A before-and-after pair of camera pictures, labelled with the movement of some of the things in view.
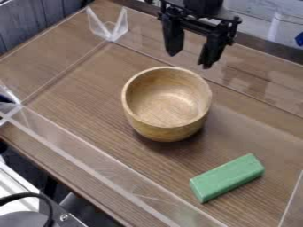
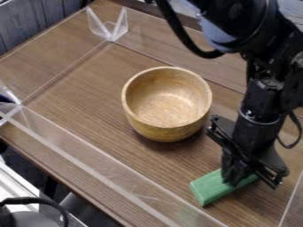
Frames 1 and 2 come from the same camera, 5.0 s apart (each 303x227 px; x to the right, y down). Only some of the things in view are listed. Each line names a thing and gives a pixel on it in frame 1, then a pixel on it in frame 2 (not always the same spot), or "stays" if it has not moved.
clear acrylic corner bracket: (121, 27) stays
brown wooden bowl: (166, 100) stays
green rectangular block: (228, 176) stays
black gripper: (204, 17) → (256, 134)
